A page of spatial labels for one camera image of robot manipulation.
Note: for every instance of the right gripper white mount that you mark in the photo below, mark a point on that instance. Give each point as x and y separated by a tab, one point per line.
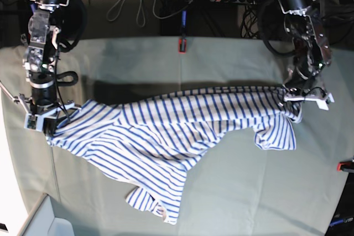
44	118

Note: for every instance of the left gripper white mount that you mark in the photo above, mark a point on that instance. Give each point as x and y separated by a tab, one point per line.
299	89

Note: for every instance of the blue white striped t-shirt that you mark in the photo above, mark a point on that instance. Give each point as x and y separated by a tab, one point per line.
153	143

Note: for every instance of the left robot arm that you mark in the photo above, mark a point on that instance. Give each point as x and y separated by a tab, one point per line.
311	53

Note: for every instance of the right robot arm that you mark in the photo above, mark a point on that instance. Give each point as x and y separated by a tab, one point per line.
55	27

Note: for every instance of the red clamp at right edge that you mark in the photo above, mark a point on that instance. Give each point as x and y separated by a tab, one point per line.
346	166

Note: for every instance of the white bin at corner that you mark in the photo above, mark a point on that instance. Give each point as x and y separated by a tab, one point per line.
43	222

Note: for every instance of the green table cloth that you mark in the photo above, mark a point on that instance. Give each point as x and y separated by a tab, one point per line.
236	188

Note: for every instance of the red clamp at table centre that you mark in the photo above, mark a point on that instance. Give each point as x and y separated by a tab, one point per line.
182	45

